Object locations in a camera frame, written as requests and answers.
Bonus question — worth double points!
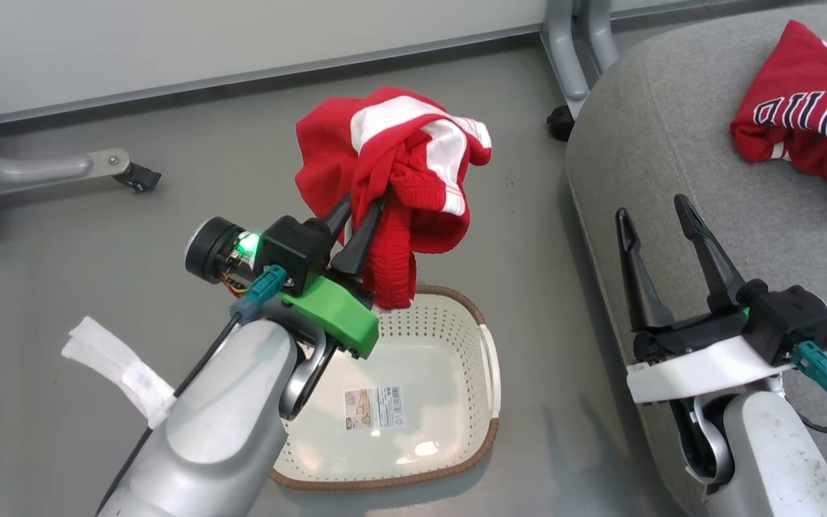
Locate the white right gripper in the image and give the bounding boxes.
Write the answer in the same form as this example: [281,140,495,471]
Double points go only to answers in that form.
[616,194,795,404]

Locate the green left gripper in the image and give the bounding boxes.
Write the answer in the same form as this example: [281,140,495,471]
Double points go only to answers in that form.
[279,194,388,360]

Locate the red shorts with white stripes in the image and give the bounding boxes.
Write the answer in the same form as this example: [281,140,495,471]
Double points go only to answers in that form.
[295,86,493,309]

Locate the grey fabric sofa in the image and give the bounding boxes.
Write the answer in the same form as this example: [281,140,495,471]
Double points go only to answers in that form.
[566,0,827,517]

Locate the white laundry basket brown rim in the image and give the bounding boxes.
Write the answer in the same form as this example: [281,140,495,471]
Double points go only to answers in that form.
[270,284,502,491]

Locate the white partition board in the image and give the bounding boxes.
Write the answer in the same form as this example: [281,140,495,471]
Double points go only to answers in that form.
[0,0,547,123]

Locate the red jersey with lettering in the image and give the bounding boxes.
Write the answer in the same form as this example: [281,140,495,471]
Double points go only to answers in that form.
[729,20,827,218]

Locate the white tape strip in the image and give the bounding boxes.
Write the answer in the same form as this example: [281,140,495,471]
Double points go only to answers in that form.
[62,316,176,429]

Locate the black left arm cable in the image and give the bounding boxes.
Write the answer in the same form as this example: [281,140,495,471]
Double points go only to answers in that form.
[94,264,289,514]

